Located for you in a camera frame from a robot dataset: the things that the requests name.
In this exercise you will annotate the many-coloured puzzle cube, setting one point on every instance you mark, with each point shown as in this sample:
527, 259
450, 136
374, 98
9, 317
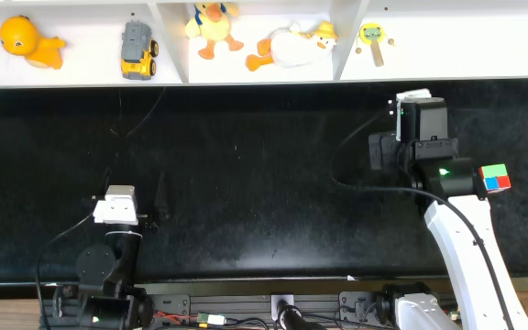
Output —
497, 179

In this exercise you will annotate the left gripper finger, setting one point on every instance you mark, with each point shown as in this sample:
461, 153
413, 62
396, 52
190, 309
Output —
108, 178
162, 197

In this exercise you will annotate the yellow toy rattle drum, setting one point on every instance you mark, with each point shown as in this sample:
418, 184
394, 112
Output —
373, 36

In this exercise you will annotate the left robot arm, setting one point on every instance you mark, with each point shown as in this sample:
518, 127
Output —
108, 266

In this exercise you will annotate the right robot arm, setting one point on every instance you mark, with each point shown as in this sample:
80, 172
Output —
465, 238

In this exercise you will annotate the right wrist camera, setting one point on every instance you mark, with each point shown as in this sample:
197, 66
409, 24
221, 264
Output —
413, 95

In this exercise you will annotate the mounting rail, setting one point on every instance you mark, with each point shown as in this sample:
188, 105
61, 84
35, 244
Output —
245, 306

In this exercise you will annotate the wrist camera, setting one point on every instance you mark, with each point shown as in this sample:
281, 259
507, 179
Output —
413, 95
116, 206

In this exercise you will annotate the white plush duck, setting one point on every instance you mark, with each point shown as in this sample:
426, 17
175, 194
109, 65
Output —
293, 48

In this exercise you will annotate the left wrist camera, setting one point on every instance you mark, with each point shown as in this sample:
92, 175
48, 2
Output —
116, 206

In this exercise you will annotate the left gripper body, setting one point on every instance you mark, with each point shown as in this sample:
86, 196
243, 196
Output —
147, 221

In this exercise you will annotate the grey and yellow toy truck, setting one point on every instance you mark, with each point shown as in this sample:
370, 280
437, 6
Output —
138, 50

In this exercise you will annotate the white shelf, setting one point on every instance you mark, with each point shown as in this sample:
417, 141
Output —
452, 50

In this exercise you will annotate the yellow rubber duck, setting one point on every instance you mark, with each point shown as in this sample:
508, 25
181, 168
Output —
23, 39

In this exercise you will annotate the yellow plush duck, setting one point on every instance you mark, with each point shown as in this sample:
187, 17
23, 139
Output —
213, 27

